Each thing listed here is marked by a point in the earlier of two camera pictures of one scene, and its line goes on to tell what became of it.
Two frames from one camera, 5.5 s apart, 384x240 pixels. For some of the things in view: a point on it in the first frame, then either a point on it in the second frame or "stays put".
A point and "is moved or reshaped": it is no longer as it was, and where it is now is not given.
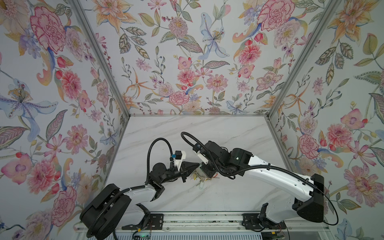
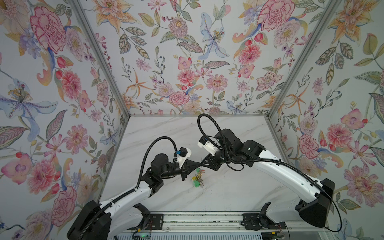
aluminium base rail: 225,221 stays put
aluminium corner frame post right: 325,16 stays put
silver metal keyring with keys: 195,176 is moved or reshaped
